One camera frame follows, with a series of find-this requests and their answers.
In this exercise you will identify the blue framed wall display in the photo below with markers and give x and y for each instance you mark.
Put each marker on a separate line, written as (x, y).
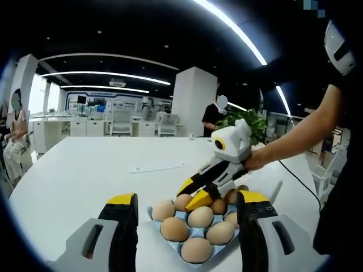
(122, 105)

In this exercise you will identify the white table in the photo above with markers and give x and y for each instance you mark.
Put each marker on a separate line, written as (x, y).
(85, 170)

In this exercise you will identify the white pillar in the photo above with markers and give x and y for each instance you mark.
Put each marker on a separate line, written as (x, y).
(193, 99)
(25, 82)

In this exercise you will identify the short ceiling light strip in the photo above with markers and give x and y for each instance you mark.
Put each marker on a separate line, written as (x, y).
(283, 99)

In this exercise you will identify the curved ceiling light strip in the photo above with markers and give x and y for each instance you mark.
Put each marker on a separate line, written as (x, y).
(105, 74)
(105, 88)

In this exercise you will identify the person's right hand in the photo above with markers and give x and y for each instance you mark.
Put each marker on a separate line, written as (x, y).
(256, 160)

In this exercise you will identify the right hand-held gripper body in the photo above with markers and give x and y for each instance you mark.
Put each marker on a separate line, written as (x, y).
(235, 144)

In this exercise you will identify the row of white desks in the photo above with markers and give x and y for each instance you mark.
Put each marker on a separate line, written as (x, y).
(71, 130)

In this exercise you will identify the black monitor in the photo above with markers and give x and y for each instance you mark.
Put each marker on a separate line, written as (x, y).
(81, 99)

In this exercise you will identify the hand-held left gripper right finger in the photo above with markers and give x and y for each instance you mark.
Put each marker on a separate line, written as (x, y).
(253, 241)

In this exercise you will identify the long ceiling light strip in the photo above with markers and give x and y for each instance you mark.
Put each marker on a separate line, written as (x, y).
(232, 28)

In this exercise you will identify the white ceiling arc trim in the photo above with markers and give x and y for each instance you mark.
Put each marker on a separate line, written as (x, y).
(107, 56)

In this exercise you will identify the ceiling air conditioner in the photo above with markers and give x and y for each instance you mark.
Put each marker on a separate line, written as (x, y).
(117, 83)

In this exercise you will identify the white worn device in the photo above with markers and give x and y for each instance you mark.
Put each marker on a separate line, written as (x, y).
(339, 48)

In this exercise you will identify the blue egg tray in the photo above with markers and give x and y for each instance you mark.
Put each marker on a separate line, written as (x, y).
(171, 246)

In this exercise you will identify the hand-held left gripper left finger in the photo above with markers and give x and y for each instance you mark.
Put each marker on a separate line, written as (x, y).
(122, 241)

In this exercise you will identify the green potted plant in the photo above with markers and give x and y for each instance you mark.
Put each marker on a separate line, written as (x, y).
(255, 124)

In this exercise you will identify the white mesh office chair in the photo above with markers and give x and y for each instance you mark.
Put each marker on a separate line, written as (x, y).
(168, 124)
(120, 123)

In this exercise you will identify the small white object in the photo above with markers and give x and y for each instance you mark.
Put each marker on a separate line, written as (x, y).
(192, 137)

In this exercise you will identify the operator in black clothes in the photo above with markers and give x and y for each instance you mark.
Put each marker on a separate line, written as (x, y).
(346, 198)

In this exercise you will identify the cluster of brown eggs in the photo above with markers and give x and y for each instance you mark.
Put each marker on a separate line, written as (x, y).
(174, 229)

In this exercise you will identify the single brown egg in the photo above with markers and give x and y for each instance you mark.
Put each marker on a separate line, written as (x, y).
(181, 202)

